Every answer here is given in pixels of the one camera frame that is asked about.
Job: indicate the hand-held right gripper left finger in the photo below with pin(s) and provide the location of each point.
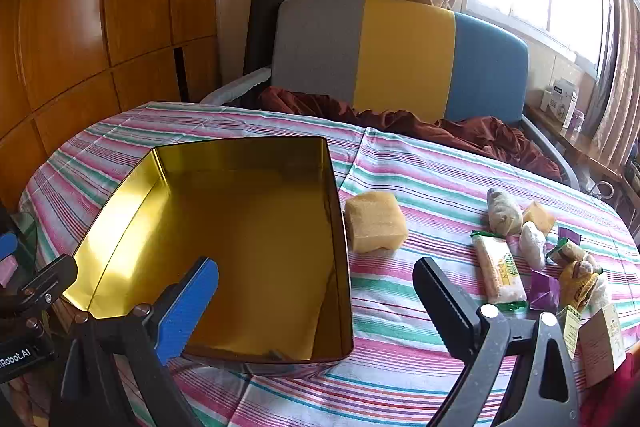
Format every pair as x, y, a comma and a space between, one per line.
186, 309

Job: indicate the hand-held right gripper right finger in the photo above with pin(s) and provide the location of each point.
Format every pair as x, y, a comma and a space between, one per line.
442, 302

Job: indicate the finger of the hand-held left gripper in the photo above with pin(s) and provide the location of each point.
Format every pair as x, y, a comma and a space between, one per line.
7, 246
50, 279

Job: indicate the gold tin box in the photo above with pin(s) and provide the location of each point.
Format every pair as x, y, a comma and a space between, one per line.
225, 217

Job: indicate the purple paper box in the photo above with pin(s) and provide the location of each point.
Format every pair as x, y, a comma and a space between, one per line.
544, 291
569, 237

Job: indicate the large yellow sponge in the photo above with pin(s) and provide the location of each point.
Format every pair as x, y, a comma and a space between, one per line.
375, 222

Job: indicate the white ball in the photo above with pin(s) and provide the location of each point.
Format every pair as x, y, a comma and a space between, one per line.
533, 244

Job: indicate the white snack dark end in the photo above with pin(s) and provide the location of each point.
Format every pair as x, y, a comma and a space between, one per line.
504, 213

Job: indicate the small yellow sponge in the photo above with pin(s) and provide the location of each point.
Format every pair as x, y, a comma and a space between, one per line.
539, 216

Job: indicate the yellow mesh bag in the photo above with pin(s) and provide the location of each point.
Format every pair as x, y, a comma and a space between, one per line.
577, 284

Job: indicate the sandwich biscuit packet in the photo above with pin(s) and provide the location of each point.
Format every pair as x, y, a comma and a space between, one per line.
570, 252

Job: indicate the beige paper card box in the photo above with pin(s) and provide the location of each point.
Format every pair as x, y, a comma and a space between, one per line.
602, 344

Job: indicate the striped tablecloth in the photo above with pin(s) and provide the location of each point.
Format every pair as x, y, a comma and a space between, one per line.
415, 157

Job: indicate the reddish brown blanket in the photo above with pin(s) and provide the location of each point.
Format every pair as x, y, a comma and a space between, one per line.
450, 129

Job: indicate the red cloth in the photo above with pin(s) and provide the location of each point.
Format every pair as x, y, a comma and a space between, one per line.
615, 402

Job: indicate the wooden desk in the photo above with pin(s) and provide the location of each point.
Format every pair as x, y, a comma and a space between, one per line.
590, 152

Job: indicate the purple jar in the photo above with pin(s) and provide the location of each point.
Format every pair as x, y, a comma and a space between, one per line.
577, 121

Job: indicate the white cardboard box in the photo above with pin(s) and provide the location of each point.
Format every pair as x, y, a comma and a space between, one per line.
557, 102

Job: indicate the grey yellow blue headboard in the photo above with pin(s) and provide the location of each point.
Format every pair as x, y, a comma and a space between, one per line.
405, 52

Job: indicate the wooden wardrobe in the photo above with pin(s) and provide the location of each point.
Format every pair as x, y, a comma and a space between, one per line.
100, 7

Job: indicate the black rolled mat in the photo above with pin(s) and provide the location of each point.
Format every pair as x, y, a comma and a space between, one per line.
262, 22

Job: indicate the grey bed rail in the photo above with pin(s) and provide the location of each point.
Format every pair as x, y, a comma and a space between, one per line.
552, 152
235, 89

